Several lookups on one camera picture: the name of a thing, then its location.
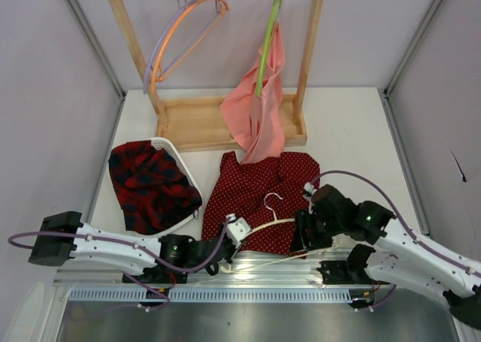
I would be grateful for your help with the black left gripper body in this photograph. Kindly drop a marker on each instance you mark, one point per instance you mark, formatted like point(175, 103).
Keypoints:
point(227, 245)

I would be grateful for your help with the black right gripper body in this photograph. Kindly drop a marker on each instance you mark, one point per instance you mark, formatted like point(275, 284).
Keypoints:
point(301, 233)

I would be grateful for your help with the cream hanger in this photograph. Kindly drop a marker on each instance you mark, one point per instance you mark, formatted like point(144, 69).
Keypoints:
point(303, 252)

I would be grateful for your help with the red polka dot skirt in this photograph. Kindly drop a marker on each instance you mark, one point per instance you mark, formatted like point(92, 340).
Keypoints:
point(259, 192)

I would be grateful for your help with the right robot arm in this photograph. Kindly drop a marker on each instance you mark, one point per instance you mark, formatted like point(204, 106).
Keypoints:
point(387, 251)

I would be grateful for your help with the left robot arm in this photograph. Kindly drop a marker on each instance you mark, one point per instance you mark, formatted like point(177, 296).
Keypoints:
point(64, 237)

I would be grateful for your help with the pink pleated skirt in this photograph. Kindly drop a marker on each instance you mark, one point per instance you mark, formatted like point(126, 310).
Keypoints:
point(254, 120)

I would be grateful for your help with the green hanger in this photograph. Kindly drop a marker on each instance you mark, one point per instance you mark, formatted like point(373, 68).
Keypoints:
point(270, 30)

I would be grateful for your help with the orange hanger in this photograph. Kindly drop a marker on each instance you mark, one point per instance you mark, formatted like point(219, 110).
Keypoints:
point(187, 30)

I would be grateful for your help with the red plaid garment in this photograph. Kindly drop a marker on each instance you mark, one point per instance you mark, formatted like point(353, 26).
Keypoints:
point(154, 188)

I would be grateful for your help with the white plastic basket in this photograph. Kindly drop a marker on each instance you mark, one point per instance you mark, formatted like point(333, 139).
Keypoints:
point(180, 176)

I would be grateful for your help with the wooden clothes rack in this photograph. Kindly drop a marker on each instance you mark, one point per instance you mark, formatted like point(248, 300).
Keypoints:
point(195, 124)

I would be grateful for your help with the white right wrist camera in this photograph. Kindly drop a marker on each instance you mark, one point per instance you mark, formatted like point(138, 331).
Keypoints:
point(309, 191)

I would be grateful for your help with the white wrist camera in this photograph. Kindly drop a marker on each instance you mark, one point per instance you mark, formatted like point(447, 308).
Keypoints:
point(309, 191)
point(237, 230)

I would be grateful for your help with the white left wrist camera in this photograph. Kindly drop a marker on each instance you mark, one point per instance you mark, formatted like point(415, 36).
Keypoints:
point(237, 230)

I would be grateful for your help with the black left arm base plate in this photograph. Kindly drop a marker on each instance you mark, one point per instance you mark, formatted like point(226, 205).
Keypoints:
point(159, 274)

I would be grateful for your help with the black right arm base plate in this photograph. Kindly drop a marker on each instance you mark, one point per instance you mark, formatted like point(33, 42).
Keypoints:
point(334, 272)

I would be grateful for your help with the aluminium mounting rail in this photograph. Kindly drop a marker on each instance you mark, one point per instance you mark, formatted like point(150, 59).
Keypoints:
point(248, 270)

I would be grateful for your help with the white slotted cable duct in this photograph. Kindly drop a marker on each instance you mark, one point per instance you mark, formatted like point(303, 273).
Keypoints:
point(218, 295)

